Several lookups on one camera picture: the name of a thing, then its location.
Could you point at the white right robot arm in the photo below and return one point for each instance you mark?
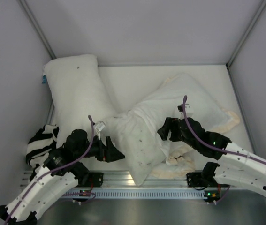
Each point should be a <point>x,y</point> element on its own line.
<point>228,163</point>

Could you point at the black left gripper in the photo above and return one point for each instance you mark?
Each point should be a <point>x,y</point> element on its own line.
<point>103,151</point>

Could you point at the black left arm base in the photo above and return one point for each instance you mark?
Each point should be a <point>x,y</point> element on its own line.
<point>92,179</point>

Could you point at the left aluminium frame post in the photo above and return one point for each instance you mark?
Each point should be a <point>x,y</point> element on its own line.
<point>37,28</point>

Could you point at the aluminium mounting rail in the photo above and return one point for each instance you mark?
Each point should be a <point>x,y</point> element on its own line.
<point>123,179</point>

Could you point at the perforated grey cable duct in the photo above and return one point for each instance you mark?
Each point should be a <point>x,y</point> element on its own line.
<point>139,193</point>

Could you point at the black and white striped pillowcase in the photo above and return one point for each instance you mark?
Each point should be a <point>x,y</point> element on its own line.
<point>40,144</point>

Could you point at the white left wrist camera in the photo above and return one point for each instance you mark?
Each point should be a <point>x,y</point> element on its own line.
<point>98,127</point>

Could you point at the right aluminium frame post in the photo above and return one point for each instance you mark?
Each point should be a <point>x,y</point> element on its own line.
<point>245,35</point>

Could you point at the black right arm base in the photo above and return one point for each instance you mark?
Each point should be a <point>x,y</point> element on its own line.
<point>196,181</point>

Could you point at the aluminium frame post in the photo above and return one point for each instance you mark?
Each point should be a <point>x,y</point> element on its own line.
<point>37,28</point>
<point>245,35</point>

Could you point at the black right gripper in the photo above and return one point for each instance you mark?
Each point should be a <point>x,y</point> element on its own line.
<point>173,128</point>

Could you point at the bare white pillow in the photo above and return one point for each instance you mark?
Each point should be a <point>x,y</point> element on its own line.
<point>77,92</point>

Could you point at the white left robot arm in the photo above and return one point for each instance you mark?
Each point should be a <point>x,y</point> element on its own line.
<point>61,171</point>

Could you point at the grey pillowcase with cream frill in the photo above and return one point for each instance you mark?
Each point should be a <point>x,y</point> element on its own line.
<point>163,103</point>

